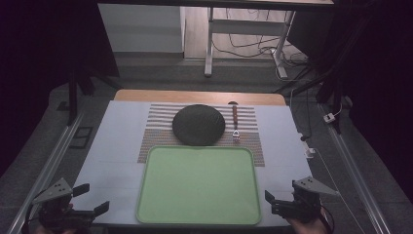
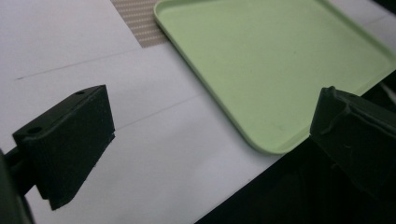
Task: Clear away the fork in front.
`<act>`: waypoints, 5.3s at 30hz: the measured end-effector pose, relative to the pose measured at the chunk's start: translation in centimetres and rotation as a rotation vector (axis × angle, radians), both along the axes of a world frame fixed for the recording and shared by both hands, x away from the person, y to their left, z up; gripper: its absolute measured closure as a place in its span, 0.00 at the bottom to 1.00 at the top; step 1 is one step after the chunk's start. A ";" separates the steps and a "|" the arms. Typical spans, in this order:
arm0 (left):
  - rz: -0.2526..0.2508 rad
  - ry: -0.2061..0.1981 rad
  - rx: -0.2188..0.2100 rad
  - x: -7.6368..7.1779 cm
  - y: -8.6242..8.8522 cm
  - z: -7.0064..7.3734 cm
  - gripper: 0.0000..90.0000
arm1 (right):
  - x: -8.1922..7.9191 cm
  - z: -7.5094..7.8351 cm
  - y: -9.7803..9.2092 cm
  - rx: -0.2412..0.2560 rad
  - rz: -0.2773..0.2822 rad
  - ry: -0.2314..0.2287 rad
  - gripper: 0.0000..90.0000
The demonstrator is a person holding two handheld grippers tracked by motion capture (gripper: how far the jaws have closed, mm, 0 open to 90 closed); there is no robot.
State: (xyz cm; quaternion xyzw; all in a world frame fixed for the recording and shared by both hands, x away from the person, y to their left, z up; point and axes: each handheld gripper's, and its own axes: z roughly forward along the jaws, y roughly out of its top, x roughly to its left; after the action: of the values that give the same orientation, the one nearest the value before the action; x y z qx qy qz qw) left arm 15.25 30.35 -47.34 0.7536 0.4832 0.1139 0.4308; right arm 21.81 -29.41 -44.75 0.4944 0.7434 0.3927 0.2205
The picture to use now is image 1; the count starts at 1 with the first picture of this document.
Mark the white power adapter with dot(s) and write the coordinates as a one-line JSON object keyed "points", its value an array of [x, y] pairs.
{"points": [[329, 118]]}

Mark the striped woven placemat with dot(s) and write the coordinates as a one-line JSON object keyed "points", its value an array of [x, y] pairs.
{"points": [[156, 130]]}

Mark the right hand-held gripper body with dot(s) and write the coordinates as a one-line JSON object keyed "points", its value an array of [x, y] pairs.
{"points": [[308, 198]]}

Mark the white desk frame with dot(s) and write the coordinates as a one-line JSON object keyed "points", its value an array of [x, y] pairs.
{"points": [[246, 27]]}

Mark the black rectangular floor frame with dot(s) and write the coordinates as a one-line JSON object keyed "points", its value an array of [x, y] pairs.
{"points": [[82, 137]]}

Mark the person's right hand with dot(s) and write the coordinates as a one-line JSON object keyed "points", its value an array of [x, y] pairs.
{"points": [[308, 226]]}

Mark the aluminium rail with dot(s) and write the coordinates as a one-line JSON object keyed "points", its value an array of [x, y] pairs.
{"points": [[45, 172], [357, 178]]}

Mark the person's left hand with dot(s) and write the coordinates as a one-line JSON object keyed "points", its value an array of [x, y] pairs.
{"points": [[53, 230]]}

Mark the black tripod stand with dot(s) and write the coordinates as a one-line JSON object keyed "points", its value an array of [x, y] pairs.
{"points": [[328, 81], [74, 94]]}

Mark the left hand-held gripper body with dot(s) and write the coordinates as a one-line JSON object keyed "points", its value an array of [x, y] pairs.
{"points": [[53, 191]]}

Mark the dark round plate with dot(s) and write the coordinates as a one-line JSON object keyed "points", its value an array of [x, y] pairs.
{"points": [[198, 124]]}

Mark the green tray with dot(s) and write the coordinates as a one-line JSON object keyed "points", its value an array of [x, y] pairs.
{"points": [[199, 185]]}

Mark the white plug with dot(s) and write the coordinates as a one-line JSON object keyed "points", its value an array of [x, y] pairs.
{"points": [[310, 151]]}

